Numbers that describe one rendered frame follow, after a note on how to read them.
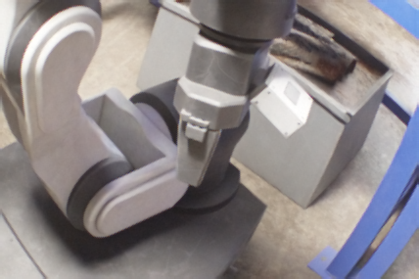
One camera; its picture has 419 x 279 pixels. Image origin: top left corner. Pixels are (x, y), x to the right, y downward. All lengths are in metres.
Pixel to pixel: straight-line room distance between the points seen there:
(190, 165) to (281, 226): 0.83
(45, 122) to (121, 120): 0.35
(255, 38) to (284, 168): 0.93
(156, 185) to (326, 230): 0.59
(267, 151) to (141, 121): 0.51
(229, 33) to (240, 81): 0.04
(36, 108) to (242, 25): 0.25
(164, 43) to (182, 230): 0.56
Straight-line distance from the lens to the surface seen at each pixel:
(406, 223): 1.13
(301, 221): 1.38
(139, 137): 0.94
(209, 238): 1.05
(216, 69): 0.50
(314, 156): 1.33
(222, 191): 1.10
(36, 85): 0.59
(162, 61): 1.49
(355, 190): 1.54
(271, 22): 0.48
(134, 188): 0.87
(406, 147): 1.05
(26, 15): 0.58
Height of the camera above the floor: 0.94
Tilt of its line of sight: 39 degrees down
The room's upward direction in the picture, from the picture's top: 19 degrees clockwise
